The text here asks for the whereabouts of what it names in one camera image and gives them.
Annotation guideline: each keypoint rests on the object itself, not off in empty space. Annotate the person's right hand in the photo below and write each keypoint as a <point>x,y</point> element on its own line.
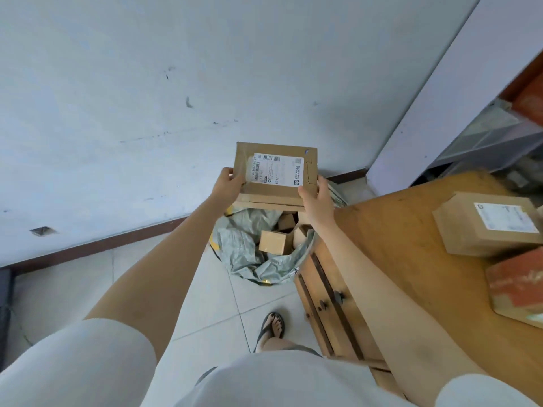
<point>320,207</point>

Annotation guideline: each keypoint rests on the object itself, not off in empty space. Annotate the person's left hand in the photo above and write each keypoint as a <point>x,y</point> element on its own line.
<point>227,188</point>

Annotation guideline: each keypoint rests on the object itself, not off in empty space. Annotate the grey sack of scanned boxes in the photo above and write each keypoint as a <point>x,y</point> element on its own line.
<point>242,241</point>

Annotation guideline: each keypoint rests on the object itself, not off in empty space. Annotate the heap of sorted cardboard boxes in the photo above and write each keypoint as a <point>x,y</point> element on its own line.
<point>275,241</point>

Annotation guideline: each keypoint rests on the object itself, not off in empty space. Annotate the large labelled box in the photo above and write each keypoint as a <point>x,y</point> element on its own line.
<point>462,237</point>

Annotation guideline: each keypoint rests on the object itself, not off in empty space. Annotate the orange taped cardboard box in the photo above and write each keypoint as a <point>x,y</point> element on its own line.
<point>517,283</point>

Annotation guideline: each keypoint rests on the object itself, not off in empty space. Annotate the person's left forearm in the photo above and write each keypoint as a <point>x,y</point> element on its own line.
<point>161,271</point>

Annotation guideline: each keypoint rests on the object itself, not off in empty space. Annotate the person's foot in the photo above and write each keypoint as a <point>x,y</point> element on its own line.
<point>276,330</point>

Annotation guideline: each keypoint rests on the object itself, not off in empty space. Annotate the person's leg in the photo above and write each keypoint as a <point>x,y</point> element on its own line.
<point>280,344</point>

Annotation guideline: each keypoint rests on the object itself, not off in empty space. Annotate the person's grey shorts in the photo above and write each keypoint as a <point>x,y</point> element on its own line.
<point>307,350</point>

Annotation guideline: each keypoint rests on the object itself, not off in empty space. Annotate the person's white shirt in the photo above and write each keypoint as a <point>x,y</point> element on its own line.
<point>85,368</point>

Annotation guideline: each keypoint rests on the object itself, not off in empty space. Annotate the wooden table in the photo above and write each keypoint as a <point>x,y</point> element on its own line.
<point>403,250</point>

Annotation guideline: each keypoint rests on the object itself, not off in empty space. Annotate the black flip-flop sandal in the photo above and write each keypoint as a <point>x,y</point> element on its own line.
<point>259,336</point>

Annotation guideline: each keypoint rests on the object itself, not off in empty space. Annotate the clear plastic storage bin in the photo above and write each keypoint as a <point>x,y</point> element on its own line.
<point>488,139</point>

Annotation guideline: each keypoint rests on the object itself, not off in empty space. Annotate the orange paper bag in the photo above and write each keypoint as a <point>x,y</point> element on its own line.
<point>530,101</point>

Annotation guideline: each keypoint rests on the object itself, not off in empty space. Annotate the small wall vent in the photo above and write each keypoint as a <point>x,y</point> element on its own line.
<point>43,231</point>

